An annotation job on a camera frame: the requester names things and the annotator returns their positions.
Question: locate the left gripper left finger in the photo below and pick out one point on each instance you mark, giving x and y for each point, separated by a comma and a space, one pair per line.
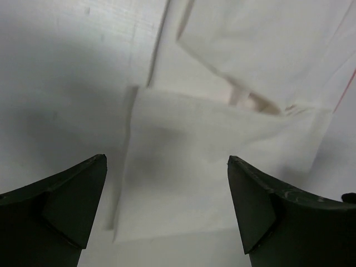
48, 223

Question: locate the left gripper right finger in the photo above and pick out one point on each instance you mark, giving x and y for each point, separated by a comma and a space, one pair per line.
282, 225

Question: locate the white t shirt red print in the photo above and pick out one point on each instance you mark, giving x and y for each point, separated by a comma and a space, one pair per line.
255, 79

